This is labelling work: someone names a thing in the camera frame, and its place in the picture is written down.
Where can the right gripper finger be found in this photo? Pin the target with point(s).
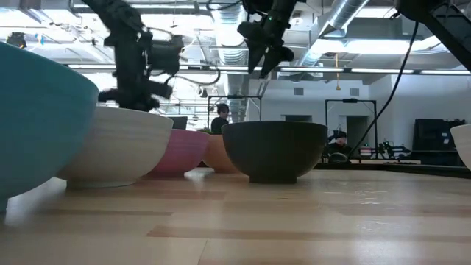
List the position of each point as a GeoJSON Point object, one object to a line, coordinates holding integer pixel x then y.
{"type": "Point", "coordinates": [255, 55]}
{"type": "Point", "coordinates": [279, 55]}

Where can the white bowl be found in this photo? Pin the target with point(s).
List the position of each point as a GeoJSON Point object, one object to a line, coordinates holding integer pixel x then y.
{"type": "Point", "coordinates": [121, 147]}
{"type": "Point", "coordinates": [463, 147]}

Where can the pink bowl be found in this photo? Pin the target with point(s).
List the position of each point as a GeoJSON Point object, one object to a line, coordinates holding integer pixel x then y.
{"type": "Point", "coordinates": [180, 152]}

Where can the orange bowl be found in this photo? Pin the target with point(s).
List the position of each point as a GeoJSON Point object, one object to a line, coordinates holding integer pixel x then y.
{"type": "Point", "coordinates": [218, 155]}

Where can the blue bowl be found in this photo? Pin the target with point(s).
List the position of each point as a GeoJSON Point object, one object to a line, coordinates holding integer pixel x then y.
{"type": "Point", "coordinates": [37, 129]}

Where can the black bowl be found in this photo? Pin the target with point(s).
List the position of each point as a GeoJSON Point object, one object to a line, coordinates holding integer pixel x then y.
{"type": "Point", "coordinates": [274, 151]}

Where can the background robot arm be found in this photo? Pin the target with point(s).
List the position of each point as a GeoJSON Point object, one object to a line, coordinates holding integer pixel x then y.
{"type": "Point", "coordinates": [390, 150]}

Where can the dark background monitor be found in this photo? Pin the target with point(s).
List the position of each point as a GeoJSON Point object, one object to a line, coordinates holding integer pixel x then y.
{"type": "Point", "coordinates": [178, 123]}

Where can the ceiling light strip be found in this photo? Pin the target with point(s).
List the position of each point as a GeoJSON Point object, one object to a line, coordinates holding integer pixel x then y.
{"type": "Point", "coordinates": [312, 70]}
{"type": "Point", "coordinates": [382, 70]}
{"type": "Point", "coordinates": [445, 72]}

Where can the person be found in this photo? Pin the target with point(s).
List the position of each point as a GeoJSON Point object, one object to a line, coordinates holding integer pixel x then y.
{"type": "Point", "coordinates": [338, 147]}
{"type": "Point", "coordinates": [220, 119]}

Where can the black cabinet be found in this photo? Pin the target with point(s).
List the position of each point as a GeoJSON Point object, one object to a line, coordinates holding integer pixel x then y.
{"type": "Point", "coordinates": [430, 136]}

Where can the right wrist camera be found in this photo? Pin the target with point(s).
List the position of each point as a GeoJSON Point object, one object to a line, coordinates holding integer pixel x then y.
{"type": "Point", "coordinates": [248, 31]}

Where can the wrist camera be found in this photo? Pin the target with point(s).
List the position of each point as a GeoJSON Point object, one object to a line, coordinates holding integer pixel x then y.
{"type": "Point", "coordinates": [165, 55]}
{"type": "Point", "coordinates": [248, 31]}

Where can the silver vertical ventilation duct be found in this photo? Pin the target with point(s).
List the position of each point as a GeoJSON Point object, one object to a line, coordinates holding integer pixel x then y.
{"type": "Point", "coordinates": [232, 44]}

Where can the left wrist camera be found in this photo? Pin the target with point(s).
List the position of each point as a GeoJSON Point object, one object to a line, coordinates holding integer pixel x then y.
{"type": "Point", "coordinates": [165, 55]}

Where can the wall vent grille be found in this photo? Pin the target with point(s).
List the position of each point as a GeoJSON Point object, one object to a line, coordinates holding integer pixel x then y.
{"type": "Point", "coordinates": [354, 92]}
{"type": "Point", "coordinates": [299, 91]}

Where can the black background stand frame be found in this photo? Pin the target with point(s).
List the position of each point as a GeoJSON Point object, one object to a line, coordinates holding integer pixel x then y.
{"type": "Point", "coordinates": [235, 96]}
{"type": "Point", "coordinates": [349, 100]}

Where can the silver slanted ventilation duct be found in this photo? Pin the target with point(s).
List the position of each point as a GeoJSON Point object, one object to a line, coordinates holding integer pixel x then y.
{"type": "Point", "coordinates": [346, 13]}

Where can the black table frame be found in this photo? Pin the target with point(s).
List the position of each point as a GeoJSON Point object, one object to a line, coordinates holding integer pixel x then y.
{"type": "Point", "coordinates": [404, 170]}

